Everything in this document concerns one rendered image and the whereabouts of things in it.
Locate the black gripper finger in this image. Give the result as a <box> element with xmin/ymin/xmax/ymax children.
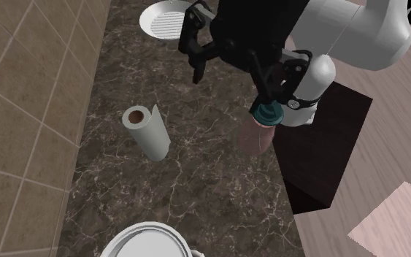
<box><xmin>247</xmin><ymin>50</ymin><xmax>313</xmax><ymax>107</ymax></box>
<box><xmin>177</xmin><ymin>0</ymin><xmax>225</xmax><ymax>85</ymax></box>

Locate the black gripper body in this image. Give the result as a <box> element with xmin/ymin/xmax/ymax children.
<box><xmin>210</xmin><ymin>0</ymin><xmax>311</xmax><ymax>73</ymax></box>

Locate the white ribbed bowl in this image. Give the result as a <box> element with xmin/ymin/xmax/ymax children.
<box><xmin>139</xmin><ymin>0</ymin><xmax>196</xmax><ymax>41</ymax></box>

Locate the pink bottle with teal cap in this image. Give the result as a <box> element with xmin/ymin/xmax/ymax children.
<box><xmin>238</xmin><ymin>100</ymin><xmax>285</xmax><ymax>156</ymax></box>

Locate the dark robot stand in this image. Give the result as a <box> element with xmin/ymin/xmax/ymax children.
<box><xmin>272</xmin><ymin>80</ymin><xmax>374</xmax><ymax>215</ymax></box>

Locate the white paper towel roll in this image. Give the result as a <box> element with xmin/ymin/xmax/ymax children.
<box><xmin>121</xmin><ymin>104</ymin><xmax>172</xmax><ymax>162</ymax></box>

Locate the white round plate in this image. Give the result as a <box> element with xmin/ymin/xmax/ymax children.
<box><xmin>99</xmin><ymin>220</ymin><xmax>206</xmax><ymax>257</ymax></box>

